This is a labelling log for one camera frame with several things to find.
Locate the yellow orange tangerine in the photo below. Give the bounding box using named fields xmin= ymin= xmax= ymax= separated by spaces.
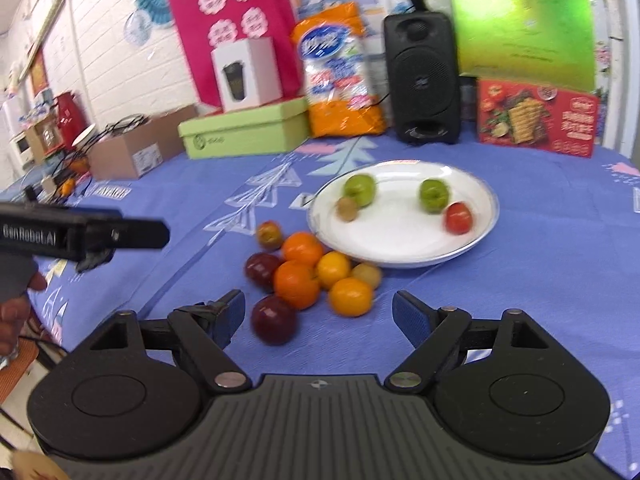
xmin=328 ymin=278 xmax=374 ymax=318
xmin=316 ymin=252 xmax=352 ymax=290

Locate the white ceramic plate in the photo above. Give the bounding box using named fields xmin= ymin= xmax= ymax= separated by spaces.
xmin=307 ymin=159 xmax=500 ymax=269

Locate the black speaker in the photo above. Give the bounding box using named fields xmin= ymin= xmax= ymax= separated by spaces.
xmin=383 ymin=0 xmax=461 ymax=145

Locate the green shoe box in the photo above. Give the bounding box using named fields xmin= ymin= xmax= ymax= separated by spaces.
xmin=178 ymin=98 xmax=310 ymax=159

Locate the small brown kiwi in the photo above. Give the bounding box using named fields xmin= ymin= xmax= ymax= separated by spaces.
xmin=335 ymin=196 xmax=359 ymax=222

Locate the brown cardboard box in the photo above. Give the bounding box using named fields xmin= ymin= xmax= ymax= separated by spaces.
xmin=88 ymin=104 xmax=198 ymax=180

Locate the pink paper bag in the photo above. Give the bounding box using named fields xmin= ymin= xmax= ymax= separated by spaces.
xmin=169 ymin=0 xmax=302 ymax=107

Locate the orange with stem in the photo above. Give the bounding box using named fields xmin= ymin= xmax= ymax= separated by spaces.
xmin=281 ymin=232 xmax=324 ymax=268

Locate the red kettle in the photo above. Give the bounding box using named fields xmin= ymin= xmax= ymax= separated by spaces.
xmin=54 ymin=91 xmax=88 ymax=150

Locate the orange paper cup package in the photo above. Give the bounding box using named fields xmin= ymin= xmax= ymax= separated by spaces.
xmin=291 ymin=2 xmax=386 ymax=138

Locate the red cracker box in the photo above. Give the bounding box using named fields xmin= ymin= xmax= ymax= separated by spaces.
xmin=476 ymin=79 xmax=599 ymax=158

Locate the blue patterned tablecloth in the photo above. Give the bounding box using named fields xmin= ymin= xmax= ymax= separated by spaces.
xmin=32 ymin=134 xmax=639 ymax=478

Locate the green apple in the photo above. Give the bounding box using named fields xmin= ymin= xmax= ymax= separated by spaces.
xmin=419 ymin=178 xmax=450 ymax=214
xmin=343 ymin=174 xmax=376 ymax=208

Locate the dark red plum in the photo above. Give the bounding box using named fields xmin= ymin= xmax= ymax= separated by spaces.
xmin=244 ymin=252 xmax=283 ymax=292
xmin=250 ymin=296 xmax=298 ymax=346

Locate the green gift box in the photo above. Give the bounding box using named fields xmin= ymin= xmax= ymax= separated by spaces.
xmin=451 ymin=0 xmax=596 ymax=92

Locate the small red apple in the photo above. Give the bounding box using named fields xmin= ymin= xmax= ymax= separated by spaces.
xmin=444 ymin=202 xmax=474 ymax=235

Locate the red yellow plum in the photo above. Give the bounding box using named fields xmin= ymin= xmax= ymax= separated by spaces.
xmin=256 ymin=220 xmax=284 ymax=252

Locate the white cup box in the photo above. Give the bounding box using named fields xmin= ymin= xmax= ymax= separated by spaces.
xmin=212 ymin=38 xmax=283 ymax=113

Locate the person's left hand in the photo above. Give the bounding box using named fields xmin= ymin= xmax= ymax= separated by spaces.
xmin=0 ymin=271 xmax=49 ymax=359

